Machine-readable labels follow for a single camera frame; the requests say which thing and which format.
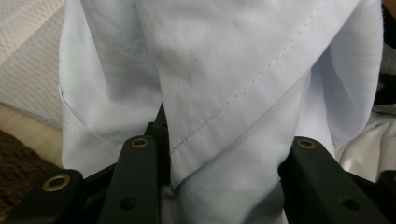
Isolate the white mesh laundry bag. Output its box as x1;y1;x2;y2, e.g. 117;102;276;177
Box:
0;0;396;185

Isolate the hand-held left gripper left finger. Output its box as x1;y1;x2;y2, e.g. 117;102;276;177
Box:
97;103;172;224

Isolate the brown woven basket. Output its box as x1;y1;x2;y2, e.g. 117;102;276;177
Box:
0;129;64;220

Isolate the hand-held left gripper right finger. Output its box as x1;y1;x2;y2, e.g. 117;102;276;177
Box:
278;135;390;224

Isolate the white shirt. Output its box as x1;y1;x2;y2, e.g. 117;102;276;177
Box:
58;0;385;224

